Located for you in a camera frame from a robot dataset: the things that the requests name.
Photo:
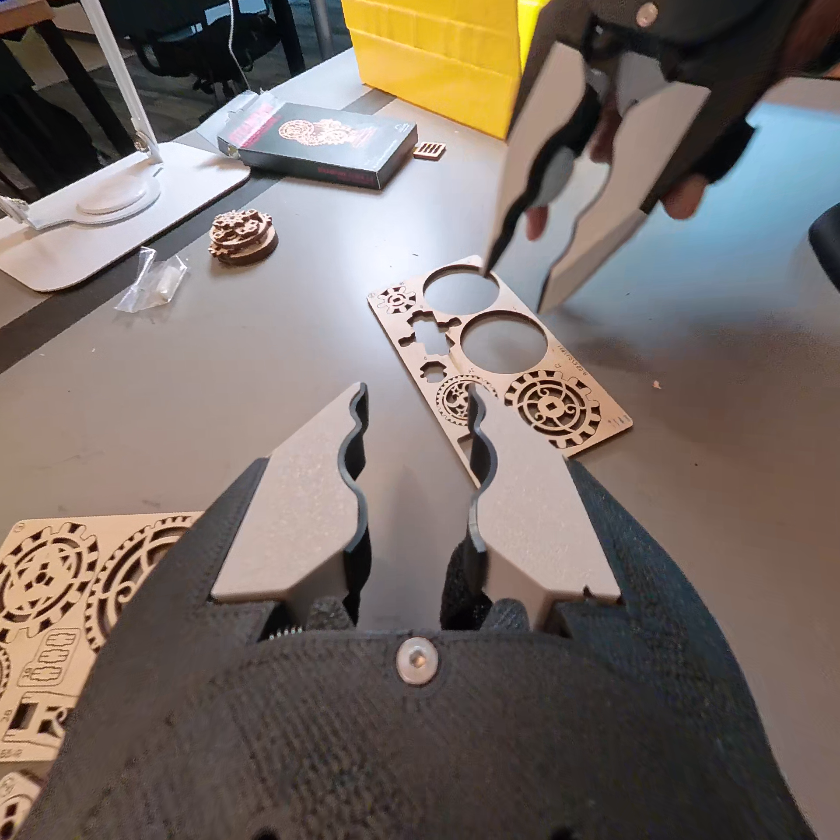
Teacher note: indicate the grey desk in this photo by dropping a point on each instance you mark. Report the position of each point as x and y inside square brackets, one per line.
[262, 394]

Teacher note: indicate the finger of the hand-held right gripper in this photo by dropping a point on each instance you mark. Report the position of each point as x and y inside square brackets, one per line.
[544, 118]
[643, 164]

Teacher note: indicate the assembled wooden gear model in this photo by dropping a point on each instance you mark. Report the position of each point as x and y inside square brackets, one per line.
[243, 236]

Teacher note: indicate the small wooden grille piece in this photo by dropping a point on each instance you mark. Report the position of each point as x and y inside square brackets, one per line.
[430, 149]

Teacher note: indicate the black mesh office chair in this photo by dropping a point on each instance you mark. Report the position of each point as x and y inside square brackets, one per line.
[828, 249]

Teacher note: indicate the black background office chair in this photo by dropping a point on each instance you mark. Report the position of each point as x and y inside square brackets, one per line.
[197, 46]

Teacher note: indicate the clear plastic bag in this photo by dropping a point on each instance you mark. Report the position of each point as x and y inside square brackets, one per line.
[161, 282]

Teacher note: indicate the yellow plastic bin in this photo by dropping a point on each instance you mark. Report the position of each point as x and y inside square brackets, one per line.
[426, 65]

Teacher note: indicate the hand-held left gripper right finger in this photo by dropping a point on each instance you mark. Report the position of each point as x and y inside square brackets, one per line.
[531, 525]

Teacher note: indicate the black puzzle box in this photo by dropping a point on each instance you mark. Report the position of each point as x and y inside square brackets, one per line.
[315, 141]

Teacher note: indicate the person's right hand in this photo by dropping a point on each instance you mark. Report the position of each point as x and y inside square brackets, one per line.
[718, 138]

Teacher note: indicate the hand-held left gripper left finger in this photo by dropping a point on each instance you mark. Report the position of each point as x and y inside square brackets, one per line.
[308, 499]

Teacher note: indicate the wooden sheet with large gears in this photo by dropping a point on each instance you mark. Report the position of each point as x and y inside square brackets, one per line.
[98, 523]

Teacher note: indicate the wooden sheet with round holes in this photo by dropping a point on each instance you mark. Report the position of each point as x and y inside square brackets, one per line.
[514, 303]

